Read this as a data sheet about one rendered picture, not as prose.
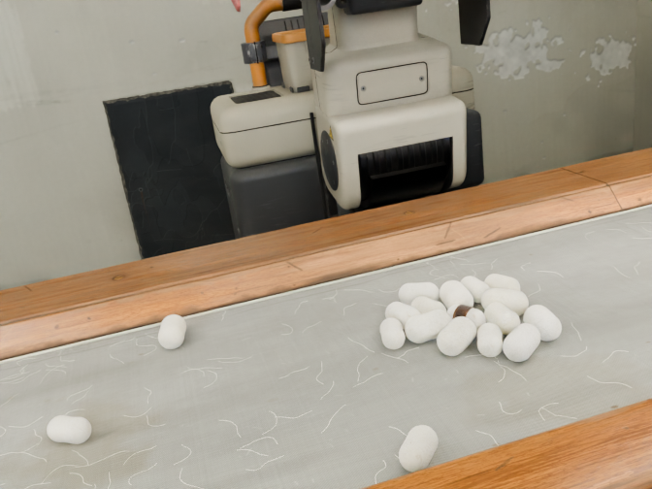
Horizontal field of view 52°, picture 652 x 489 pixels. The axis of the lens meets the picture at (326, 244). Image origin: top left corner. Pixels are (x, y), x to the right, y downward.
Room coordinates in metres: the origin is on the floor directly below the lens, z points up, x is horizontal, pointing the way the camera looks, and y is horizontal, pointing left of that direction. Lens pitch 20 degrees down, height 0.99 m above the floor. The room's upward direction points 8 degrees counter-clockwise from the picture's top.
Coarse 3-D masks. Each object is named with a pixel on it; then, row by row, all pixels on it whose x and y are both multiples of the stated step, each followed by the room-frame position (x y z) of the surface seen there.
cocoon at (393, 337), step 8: (384, 320) 0.46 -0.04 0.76; (392, 320) 0.45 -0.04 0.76; (384, 328) 0.45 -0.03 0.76; (392, 328) 0.44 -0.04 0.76; (400, 328) 0.44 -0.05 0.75; (384, 336) 0.44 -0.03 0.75; (392, 336) 0.44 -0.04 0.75; (400, 336) 0.44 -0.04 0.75; (384, 344) 0.44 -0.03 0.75; (392, 344) 0.43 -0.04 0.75; (400, 344) 0.43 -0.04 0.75
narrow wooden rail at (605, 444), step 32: (608, 416) 0.30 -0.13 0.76; (640, 416) 0.29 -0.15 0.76; (512, 448) 0.28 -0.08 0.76; (544, 448) 0.28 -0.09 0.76; (576, 448) 0.27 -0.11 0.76; (608, 448) 0.27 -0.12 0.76; (640, 448) 0.27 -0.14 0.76; (416, 480) 0.27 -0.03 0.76; (448, 480) 0.26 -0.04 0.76; (480, 480) 0.26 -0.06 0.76; (512, 480) 0.26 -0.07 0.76; (544, 480) 0.26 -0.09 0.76; (576, 480) 0.25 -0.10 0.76; (608, 480) 0.25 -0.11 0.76; (640, 480) 0.25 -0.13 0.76
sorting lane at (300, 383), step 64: (448, 256) 0.60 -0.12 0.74; (512, 256) 0.58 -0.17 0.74; (576, 256) 0.56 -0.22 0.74; (640, 256) 0.54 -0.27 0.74; (192, 320) 0.54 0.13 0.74; (256, 320) 0.52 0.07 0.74; (320, 320) 0.50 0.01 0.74; (576, 320) 0.44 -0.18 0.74; (640, 320) 0.43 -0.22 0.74; (0, 384) 0.47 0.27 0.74; (64, 384) 0.46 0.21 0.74; (128, 384) 0.45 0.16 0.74; (192, 384) 0.43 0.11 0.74; (256, 384) 0.42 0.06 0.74; (320, 384) 0.41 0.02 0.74; (384, 384) 0.39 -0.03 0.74; (448, 384) 0.38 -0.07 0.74; (512, 384) 0.37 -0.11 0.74; (576, 384) 0.36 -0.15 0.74; (640, 384) 0.35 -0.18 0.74; (0, 448) 0.39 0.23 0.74; (64, 448) 0.37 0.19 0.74; (128, 448) 0.36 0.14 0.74; (192, 448) 0.35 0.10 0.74; (256, 448) 0.35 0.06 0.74; (320, 448) 0.34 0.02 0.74; (384, 448) 0.33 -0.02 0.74; (448, 448) 0.32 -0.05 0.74
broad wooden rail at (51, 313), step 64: (448, 192) 0.73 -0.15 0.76; (512, 192) 0.69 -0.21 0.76; (576, 192) 0.67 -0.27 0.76; (640, 192) 0.67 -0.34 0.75; (192, 256) 0.64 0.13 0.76; (256, 256) 0.61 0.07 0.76; (320, 256) 0.60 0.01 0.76; (384, 256) 0.60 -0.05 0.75; (0, 320) 0.54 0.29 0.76; (64, 320) 0.54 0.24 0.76; (128, 320) 0.54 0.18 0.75
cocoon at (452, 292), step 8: (456, 280) 0.50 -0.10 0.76; (440, 288) 0.50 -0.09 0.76; (448, 288) 0.49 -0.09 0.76; (456, 288) 0.48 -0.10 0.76; (464, 288) 0.48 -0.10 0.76; (440, 296) 0.49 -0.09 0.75; (448, 296) 0.48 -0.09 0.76; (456, 296) 0.47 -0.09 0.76; (464, 296) 0.47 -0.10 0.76; (472, 296) 0.48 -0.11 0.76; (448, 304) 0.48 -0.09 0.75; (456, 304) 0.47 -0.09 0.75; (464, 304) 0.47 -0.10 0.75; (472, 304) 0.47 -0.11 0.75
